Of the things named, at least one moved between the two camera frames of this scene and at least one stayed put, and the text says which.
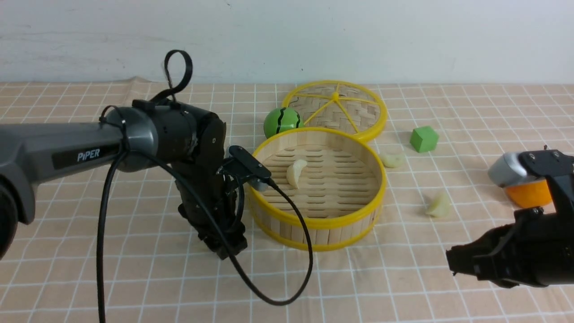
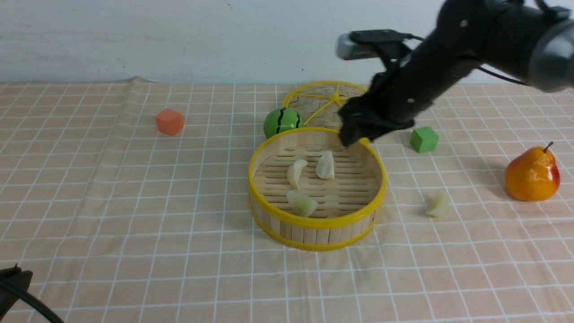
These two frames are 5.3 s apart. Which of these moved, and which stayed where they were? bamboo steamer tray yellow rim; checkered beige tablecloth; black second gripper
Moved: black second gripper
Stayed: checkered beige tablecloth; bamboo steamer tray yellow rim
